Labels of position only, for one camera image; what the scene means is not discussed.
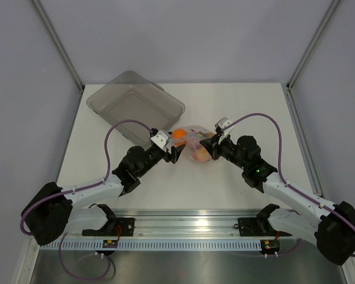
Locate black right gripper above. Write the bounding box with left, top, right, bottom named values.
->
left=201, top=133, right=248, bottom=170

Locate orange fake orange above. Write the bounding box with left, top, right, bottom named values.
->
left=172, top=128, right=188, bottom=146

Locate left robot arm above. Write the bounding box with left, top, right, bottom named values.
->
left=20, top=144, right=185, bottom=246

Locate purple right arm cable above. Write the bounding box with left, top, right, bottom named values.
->
left=221, top=112, right=355, bottom=257

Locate smoky clear plastic bin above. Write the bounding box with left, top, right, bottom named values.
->
left=86, top=70, right=185, bottom=131

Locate aluminium frame rail right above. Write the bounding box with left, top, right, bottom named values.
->
left=282, top=83, right=324, bottom=197

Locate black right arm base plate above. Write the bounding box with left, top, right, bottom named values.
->
left=233, top=217, right=291, bottom=237

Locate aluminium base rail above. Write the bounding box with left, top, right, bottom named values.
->
left=67, top=207, right=271, bottom=239

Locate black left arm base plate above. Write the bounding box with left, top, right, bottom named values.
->
left=82, top=218, right=135, bottom=237

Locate clear zip top bag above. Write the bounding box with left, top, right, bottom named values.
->
left=172, top=125, right=215, bottom=162

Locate white slotted cable duct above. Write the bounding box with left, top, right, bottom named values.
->
left=41, top=238, right=262, bottom=251

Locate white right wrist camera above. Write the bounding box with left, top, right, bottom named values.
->
left=215, top=117, right=234, bottom=144

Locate fake peach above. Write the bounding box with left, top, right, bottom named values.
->
left=192, top=147, right=211, bottom=163

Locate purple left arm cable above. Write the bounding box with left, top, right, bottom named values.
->
left=20, top=119, right=157, bottom=279

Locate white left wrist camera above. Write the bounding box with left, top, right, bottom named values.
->
left=150, top=130, right=171, bottom=152

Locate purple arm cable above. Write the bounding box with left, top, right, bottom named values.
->
left=221, top=112, right=355, bottom=257
left=20, top=119, right=157, bottom=279

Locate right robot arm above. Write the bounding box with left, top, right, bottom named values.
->
left=200, top=135, right=355, bottom=266

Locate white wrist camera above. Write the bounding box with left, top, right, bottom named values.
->
left=150, top=130, right=171, bottom=152
left=215, top=117, right=234, bottom=144

